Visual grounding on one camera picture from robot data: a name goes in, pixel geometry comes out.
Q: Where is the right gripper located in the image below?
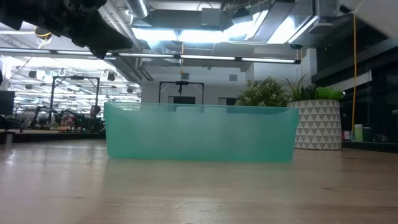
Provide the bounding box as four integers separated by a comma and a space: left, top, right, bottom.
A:
339, 3, 356, 14

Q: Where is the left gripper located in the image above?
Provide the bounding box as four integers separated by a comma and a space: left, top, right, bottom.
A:
30, 0, 134, 60

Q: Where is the green translucent plastic basket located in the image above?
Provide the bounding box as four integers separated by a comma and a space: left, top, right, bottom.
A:
103, 101, 300, 163

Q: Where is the person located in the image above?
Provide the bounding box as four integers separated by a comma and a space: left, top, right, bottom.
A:
90, 105, 102, 121

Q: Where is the green succulent plant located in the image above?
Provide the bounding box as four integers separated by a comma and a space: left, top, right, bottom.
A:
284, 75, 345, 103

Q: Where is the black screen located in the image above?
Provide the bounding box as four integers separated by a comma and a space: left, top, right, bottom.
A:
172, 95, 197, 105

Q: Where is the black monitor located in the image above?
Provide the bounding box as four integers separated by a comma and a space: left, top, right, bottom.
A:
0, 90, 16, 115

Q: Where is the dark background table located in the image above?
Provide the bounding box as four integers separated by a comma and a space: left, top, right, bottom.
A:
0, 129, 106, 144

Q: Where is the long LED light bar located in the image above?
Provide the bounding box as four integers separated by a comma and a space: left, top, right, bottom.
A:
0, 46, 302, 65

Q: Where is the grey ceiling box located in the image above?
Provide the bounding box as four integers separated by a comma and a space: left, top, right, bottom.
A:
201, 7, 223, 27

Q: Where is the small-leaved green bush plant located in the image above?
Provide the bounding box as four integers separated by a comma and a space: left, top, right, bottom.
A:
235, 77, 292, 108

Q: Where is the white triangle-patterned pot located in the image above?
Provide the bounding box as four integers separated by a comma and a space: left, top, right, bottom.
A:
287, 99, 343, 151

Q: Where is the light green cup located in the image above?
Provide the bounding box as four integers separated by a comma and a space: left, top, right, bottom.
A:
354, 123, 364, 142

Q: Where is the black desk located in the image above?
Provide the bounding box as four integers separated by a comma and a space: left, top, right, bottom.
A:
341, 139, 398, 154

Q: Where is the black gantry frame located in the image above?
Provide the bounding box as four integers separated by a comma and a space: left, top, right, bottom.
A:
48, 75, 101, 125
159, 80, 205, 105

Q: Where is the round silver duct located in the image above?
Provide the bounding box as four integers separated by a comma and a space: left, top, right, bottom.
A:
126, 0, 150, 19

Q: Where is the round black ceiling camera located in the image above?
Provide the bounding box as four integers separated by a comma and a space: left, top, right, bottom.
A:
34, 27, 53, 40

